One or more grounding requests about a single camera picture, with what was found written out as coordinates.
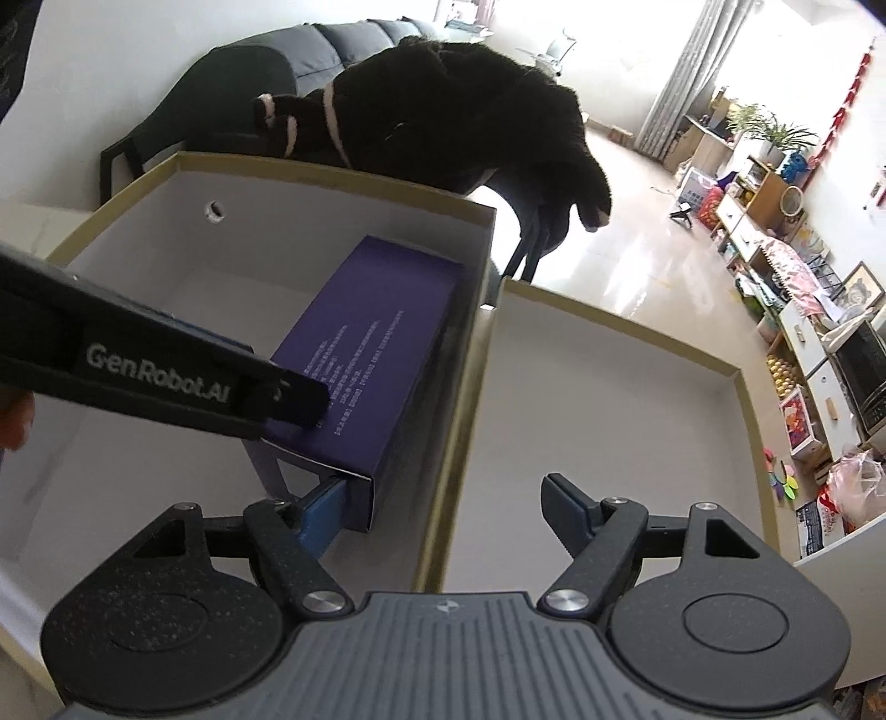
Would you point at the wooden shelf cabinet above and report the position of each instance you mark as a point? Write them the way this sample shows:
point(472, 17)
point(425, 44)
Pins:
point(765, 194)

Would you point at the round white fan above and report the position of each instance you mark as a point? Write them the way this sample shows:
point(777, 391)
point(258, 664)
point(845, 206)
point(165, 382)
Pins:
point(790, 203)

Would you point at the purple box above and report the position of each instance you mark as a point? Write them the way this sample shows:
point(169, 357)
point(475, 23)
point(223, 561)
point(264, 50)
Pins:
point(374, 325)

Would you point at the grey curtain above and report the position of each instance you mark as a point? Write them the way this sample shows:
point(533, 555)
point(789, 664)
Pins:
point(692, 69)

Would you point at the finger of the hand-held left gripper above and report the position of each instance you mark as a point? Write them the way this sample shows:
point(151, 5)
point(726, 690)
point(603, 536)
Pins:
point(207, 336)
point(291, 401)

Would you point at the person's left hand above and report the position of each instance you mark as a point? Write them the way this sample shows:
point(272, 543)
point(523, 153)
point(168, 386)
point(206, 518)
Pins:
point(14, 422)

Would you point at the white marble desktop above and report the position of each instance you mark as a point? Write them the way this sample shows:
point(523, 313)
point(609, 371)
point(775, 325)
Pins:
point(851, 609)

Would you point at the black fleece coat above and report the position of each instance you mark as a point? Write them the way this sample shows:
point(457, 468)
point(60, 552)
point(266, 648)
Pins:
point(450, 118)

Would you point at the beige cardboard box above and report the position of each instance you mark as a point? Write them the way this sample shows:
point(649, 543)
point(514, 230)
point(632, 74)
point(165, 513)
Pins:
point(138, 228)

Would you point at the framed picture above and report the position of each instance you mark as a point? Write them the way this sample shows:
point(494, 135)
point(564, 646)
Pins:
point(862, 285)

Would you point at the white low cabinet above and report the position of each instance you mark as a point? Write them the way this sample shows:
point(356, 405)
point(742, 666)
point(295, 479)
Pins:
point(810, 346)

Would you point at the beige box lid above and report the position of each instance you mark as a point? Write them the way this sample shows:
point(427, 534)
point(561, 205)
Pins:
point(595, 388)

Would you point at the grey sofa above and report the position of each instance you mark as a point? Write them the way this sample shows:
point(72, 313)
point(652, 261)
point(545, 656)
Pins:
point(360, 41)

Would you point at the dark green chair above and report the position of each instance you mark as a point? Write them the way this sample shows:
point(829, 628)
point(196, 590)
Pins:
point(207, 90)

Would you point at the potted green plant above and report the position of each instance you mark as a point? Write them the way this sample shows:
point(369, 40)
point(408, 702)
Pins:
point(772, 135)

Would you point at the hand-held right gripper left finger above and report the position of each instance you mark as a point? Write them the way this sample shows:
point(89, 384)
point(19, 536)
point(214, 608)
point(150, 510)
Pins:
point(324, 509)

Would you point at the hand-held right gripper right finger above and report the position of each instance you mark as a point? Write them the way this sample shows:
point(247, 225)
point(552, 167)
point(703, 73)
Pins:
point(578, 511)

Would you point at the pink patterned cloth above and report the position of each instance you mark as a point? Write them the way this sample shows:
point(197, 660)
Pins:
point(796, 270)

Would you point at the black microwave oven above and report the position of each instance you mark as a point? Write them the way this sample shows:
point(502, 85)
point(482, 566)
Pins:
point(862, 374)

